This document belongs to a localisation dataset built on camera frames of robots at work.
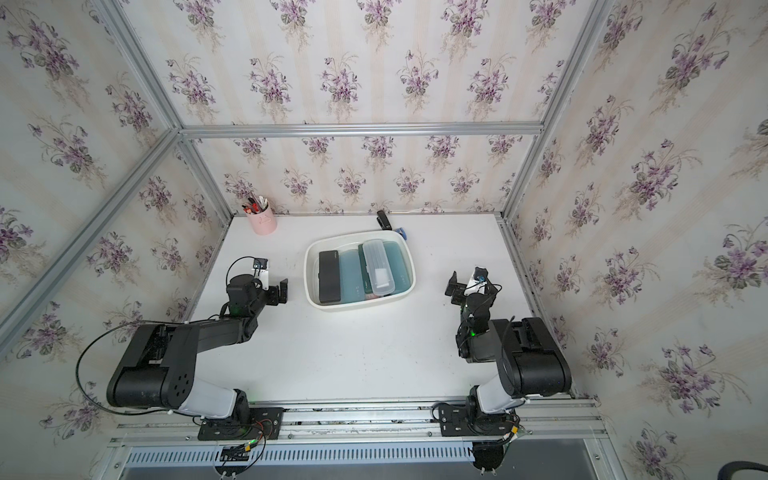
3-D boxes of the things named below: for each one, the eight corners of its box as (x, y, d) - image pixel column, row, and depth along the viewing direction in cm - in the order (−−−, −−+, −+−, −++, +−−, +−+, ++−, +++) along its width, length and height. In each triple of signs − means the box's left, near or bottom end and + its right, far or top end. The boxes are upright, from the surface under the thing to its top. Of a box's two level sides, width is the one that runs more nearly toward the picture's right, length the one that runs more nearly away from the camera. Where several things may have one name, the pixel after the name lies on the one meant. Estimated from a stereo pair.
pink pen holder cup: (254, 237, 116) (244, 218, 108) (259, 224, 121) (250, 204, 112) (274, 237, 116) (265, 218, 108) (278, 224, 121) (271, 204, 112)
